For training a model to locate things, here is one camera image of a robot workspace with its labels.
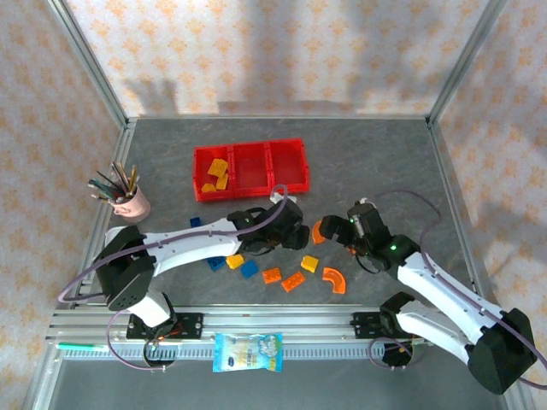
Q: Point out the orange lego arch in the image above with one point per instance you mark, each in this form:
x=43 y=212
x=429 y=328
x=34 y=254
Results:
x=337 y=279
x=317 y=234

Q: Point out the yellow lego brick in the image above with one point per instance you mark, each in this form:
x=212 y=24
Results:
x=235 y=261
x=222 y=181
x=209 y=188
x=218 y=166
x=309 y=263

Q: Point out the blue lego brick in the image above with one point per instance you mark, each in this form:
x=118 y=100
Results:
x=216 y=263
x=250 y=269
x=196 y=222

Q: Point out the orange lego brick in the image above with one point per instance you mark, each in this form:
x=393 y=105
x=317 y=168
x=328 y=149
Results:
x=271 y=276

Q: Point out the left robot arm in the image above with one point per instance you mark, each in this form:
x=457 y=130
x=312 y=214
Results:
x=192 y=247

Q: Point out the flat orange lego plate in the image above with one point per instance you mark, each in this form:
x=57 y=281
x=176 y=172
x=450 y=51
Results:
x=293 y=282

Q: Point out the blue snack bag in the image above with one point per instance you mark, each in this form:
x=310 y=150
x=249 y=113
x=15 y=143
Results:
x=248 y=352

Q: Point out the pink cup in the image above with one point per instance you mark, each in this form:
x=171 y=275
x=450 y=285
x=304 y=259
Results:
x=134 y=207

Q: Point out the yellow pencil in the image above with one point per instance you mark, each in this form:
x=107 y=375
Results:
x=133 y=177

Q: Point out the wooden pencil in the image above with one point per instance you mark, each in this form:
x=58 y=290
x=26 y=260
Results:
x=119 y=175

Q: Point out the dark pencil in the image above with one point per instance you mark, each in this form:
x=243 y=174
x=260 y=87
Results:
x=109 y=181

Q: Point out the grey pencil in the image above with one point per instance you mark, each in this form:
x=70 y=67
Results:
x=102 y=197

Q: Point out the teal pencil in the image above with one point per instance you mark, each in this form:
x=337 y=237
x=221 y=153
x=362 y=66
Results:
x=100 y=185

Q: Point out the green pen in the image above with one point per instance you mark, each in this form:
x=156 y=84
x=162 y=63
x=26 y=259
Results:
x=81 y=347

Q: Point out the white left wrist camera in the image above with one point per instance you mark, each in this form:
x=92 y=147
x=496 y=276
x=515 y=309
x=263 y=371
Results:
x=284 y=197

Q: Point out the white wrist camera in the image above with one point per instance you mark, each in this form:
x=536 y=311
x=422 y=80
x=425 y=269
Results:
x=284 y=197
x=367 y=201

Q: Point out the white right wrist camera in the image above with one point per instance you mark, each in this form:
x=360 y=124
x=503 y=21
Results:
x=367 y=201

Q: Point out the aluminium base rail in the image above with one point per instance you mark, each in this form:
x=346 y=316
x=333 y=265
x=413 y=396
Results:
x=278 y=320

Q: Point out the aluminium frame rail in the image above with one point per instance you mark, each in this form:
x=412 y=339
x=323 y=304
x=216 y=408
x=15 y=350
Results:
x=451 y=188
x=125 y=145
x=278 y=117

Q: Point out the aluminium frame post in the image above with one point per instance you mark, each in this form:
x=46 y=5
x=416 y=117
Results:
x=463 y=64
x=95 y=68

